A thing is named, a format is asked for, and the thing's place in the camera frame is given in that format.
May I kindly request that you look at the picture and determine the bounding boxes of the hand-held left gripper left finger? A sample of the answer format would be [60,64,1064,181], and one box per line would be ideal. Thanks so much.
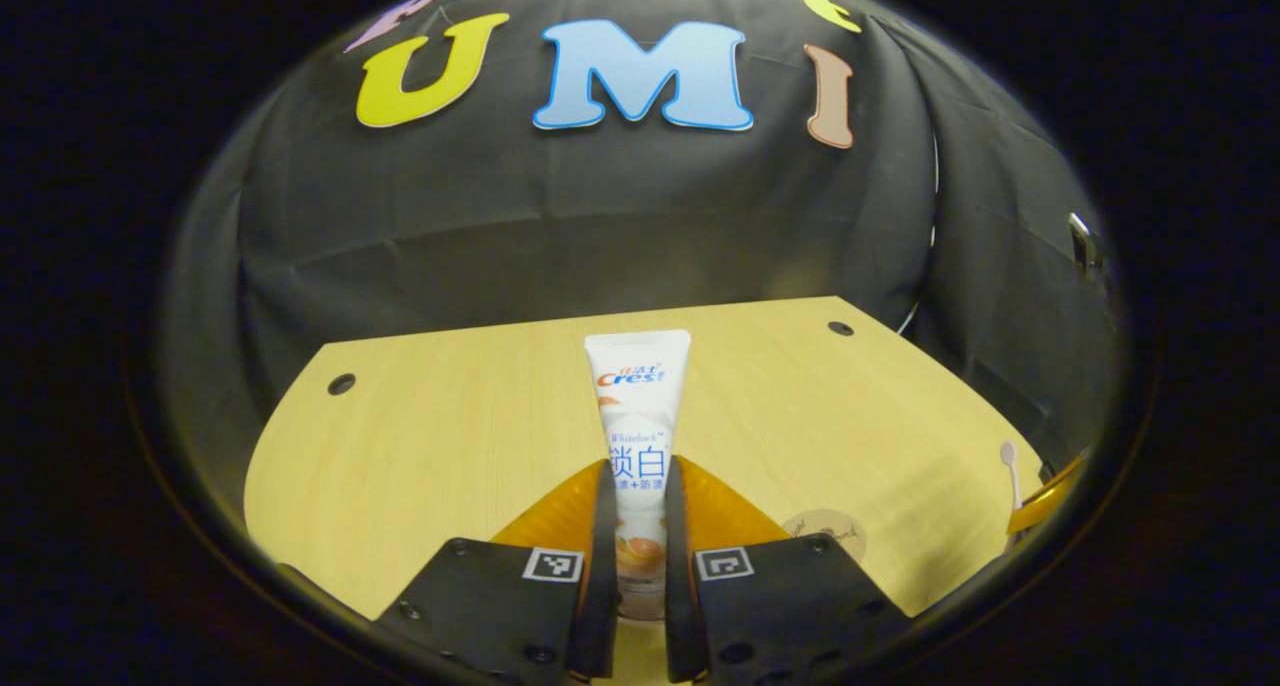
[370,458,620,685]

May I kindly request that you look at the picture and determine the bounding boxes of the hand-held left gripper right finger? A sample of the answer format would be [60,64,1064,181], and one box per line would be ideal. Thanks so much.
[664,454,914,685]

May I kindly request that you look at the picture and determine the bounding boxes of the white toothbrush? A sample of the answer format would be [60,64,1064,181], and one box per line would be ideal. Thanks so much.
[999,441,1027,513]

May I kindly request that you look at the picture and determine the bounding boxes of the round wooden coaster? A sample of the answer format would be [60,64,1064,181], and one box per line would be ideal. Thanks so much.
[780,509,869,565]

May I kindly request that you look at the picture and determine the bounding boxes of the white toothpaste tube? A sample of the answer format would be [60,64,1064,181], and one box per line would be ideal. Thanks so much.
[585,330,692,622]

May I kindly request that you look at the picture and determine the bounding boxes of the light wooden desktop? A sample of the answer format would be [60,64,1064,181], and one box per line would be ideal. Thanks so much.
[244,296,1046,686]

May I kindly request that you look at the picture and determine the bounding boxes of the black backdrop cloth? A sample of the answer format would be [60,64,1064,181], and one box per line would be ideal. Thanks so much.
[160,0,1123,552]

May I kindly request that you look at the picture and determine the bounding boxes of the white cable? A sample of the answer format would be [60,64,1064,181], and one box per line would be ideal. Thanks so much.
[896,131,942,338]

